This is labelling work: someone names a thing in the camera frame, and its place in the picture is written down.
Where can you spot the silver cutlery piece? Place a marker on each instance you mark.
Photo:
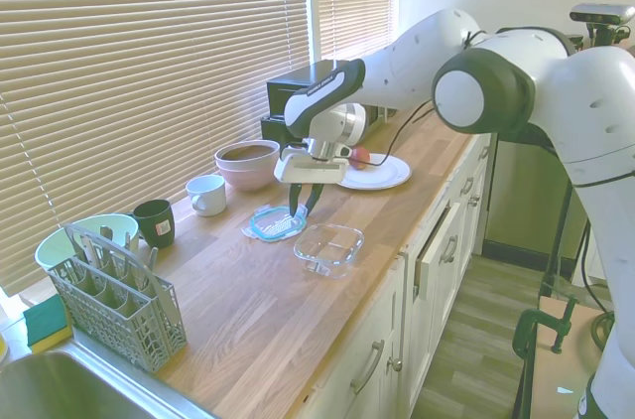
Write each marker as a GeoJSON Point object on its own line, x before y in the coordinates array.
{"type": "Point", "coordinates": [153, 260]}
{"type": "Point", "coordinates": [106, 242]}

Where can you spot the clear glass food container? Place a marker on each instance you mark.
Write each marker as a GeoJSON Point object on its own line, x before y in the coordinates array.
{"type": "Point", "coordinates": [327, 245]}

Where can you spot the stainless steel sink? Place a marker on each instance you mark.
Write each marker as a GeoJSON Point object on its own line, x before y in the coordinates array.
{"type": "Point", "coordinates": [74, 389]}

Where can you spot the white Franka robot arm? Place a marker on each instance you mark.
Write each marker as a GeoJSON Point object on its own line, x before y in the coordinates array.
{"type": "Point", "coordinates": [496, 91]}

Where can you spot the clear lid with teal rim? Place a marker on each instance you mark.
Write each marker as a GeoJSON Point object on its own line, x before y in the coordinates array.
{"type": "Point", "coordinates": [270, 230]}

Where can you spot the red apple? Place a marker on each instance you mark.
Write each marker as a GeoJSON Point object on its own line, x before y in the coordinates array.
{"type": "Point", "coordinates": [361, 156]}

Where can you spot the dark green cup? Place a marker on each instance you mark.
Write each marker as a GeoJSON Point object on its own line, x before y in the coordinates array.
{"type": "Point", "coordinates": [156, 223]}

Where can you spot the mint green bowl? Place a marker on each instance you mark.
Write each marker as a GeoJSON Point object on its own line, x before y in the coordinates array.
{"type": "Point", "coordinates": [54, 250]}

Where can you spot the white ceramic mug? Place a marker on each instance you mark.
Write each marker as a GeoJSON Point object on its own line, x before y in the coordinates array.
{"type": "Point", "coordinates": [208, 195]}

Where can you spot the grey plastic cutlery basket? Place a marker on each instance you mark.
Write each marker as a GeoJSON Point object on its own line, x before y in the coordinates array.
{"type": "Point", "coordinates": [119, 324]}

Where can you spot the pink bowl with brown inside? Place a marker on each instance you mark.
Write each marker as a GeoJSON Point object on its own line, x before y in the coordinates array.
{"type": "Point", "coordinates": [248, 171]}

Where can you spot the green and yellow sponge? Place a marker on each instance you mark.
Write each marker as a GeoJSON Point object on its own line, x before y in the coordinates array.
{"type": "Point", "coordinates": [44, 324]}

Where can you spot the grey stereo camera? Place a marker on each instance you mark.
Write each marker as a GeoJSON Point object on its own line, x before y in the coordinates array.
{"type": "Point", "coordinates": [600, 12]}

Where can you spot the open white cabinet drawer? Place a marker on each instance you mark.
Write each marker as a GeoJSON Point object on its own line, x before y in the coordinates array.
{"type": "Point", "coordinates": [436, 250]}

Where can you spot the wide beige window blind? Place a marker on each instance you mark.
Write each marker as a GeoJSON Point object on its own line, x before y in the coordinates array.
{"type": "Point", "coordinates": [149, 66]}

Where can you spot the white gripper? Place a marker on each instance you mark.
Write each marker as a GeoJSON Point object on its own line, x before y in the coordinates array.
{"type": "Point", "coordinates": [310, 168]}

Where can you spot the wooden robot mount board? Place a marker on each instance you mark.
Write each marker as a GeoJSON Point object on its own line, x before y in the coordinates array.
{"type": "Point", "coordinates": [560, 379]}

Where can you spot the black camera stand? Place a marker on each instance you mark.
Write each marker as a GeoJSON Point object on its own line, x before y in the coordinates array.
{"type": "Point", "coordinates": [560, 240]}

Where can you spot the white dinner plate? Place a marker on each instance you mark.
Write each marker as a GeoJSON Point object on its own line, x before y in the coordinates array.
{"type": "Point", "coordinates": [382, 173]}

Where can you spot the green metal clamp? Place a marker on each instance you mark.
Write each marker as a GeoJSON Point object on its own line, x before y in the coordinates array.
{"type": "Point", "coordinates": [526, 334]}

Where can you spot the round silver cabinet knob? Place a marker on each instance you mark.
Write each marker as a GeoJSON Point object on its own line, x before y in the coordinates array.
{"type": "Point", "coordinates": [395, 364]}

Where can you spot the black toaster oven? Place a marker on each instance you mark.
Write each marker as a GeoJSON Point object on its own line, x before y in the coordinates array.
{"type": "Point", "coordinates": [278, 96]}

